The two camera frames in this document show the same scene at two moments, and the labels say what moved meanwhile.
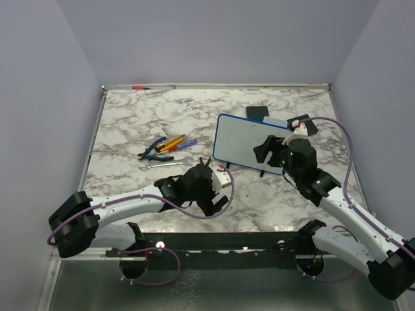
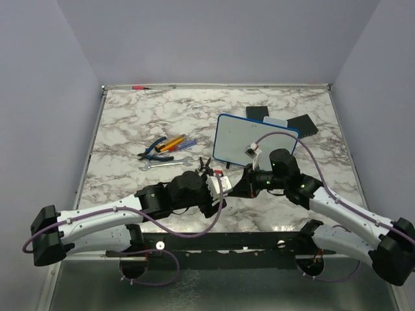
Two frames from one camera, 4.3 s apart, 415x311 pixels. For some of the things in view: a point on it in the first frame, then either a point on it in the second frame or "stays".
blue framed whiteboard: (235, 138) stays
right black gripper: (273, 144) → (248, 186)
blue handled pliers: (145, 155) stays
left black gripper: (208, 207) stays
